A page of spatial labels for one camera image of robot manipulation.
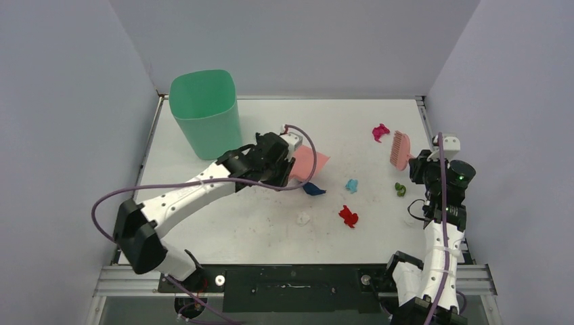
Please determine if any magenta paper scrap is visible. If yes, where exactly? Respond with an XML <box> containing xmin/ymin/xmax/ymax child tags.
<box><xmin>372</xmin><ymin>123</ymin><xmax>391</xmax><ymax>143</ymax></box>

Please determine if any light blue paper scrap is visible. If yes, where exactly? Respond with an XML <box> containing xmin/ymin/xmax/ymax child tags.
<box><xmin>345</xmin><ymin>179</ymin><xmax>358</xmax><ymax>194</ymax></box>

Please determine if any green paper scrap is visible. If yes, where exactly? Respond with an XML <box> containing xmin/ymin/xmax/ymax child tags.
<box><xmin>395</xmin><ymin>182</ymin><xmax>407</xmax><ymax>197</ymax></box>

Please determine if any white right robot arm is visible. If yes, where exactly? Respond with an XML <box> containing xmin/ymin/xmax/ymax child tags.
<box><xmin>382</xmin><ymin>150</ymin><xmax>476</xmax><ymax>324</ymax></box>

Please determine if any pink plastic hand brush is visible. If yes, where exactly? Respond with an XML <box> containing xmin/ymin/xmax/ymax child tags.
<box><xmin>389</xmin><ymin>131</ymin><xmax>414</xmax><ymax>171</ymax></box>

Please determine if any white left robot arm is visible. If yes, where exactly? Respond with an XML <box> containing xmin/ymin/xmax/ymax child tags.
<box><xmin>113</xmin><ymin>132</ymin><xmax>303</xmax><ymax>292</ymax></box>

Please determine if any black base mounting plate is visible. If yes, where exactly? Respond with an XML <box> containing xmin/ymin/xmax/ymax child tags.
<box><xmin>185</xmin><ymin>263</ymin><xmax>398</xmax><ymax>313</ymax></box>

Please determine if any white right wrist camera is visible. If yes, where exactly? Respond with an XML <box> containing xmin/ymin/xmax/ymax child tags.
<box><xmin>427</xmin><ymin>133</ymin><xmax>461</xmax><ymax>161</ymax></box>

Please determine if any aluminium frame rail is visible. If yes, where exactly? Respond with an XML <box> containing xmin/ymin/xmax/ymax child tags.
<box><xmin>93</xmin><ymin>265</ymin><xmax>498</xmax><ymax>297</ymax></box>

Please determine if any pink plastic dustpan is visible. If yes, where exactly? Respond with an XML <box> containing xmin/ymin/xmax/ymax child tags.
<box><xmin>289</xmin><ymin>145</ymin><xmax>330</xmax><ymax>181</ymax></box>

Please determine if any red paper scrap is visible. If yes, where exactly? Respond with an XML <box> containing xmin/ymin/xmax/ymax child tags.
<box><xmin>338</xmin><ymin>205</ymin><xmax>359</xmax><ymax>229</ymax></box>

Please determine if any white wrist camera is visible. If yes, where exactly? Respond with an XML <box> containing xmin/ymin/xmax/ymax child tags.
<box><xmin>280</xmin><ymin>124</ymin><xmax>303</xmax><ymax>154</ymax></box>
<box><xmin>427</xmin><ymin>133</ymin><xmax>461</xmax><ymax>161</ymax></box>

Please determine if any green plastic waste bin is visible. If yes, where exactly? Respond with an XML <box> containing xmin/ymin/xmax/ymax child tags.
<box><xmin>169</xmin><ymin>70</ymin><xmax>243</xmax><ymax>160</ymax></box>

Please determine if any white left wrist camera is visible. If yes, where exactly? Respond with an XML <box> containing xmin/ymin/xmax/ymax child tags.
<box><xmin>280</xmin><ymin>124</ymin><xmax>303</xmax><ymax>154</ymax></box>

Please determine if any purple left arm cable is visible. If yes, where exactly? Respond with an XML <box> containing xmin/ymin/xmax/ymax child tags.
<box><xmin>91</xmin><ymin>124</ymin><xmax>318</xmax><ymax>245</ymax></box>

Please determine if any white paper scrap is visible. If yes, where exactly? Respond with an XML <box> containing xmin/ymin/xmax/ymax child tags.
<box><xmin>296</xmin><ymin>212</ymin><xmax>311</xmax><ymax>227</ymax></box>

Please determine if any long dark blue paper scrap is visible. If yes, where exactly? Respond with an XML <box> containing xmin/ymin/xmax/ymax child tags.
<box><xmin>302</xmin><ymin>182</ymin><xmax>326</xmax><ymax>196</ymax></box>

